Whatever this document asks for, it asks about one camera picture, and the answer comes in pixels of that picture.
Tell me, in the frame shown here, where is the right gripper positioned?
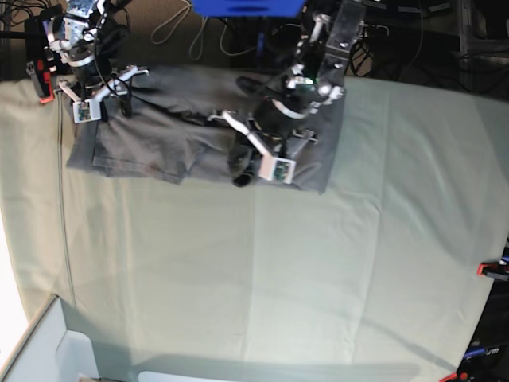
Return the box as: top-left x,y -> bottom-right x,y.
57,65 -> 150,122

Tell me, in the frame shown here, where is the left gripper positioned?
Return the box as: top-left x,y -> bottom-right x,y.
207,99 -> 318,187

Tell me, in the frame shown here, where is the grey t-shirt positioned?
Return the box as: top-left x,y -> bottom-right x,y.
65,65 -> 346,196

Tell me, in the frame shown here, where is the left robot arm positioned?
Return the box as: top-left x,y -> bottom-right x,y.
210,1 -> 366,187

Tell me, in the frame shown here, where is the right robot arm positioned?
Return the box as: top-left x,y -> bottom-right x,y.
45,1 -> 149,123

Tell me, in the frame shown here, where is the red black clamp left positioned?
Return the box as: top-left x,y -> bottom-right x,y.
26,59 -> 54,104

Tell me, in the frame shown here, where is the red black clamp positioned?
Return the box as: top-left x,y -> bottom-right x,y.
26,59 -> 54,104
477,256 -> 509,282

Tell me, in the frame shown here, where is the blue box top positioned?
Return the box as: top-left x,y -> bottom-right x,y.
192,0 -> 305,18

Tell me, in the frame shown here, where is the white bin corner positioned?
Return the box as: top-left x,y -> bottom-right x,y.
1,294 -> 100,382

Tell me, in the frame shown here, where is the red black clamp right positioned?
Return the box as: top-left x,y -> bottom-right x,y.
477,256 -> 509,282

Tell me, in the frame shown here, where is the red clamp bottom right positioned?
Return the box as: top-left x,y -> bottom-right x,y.
439,371 -> 470,382

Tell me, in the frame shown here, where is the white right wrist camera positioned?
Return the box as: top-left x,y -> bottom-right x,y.
72,99 -> 102,123

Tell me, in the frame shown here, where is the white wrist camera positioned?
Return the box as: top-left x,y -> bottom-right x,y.
258,155 -> 296,185
72,99 -> 102,123

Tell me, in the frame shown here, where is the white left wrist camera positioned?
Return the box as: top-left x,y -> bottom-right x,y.
258,155 -> 296,185

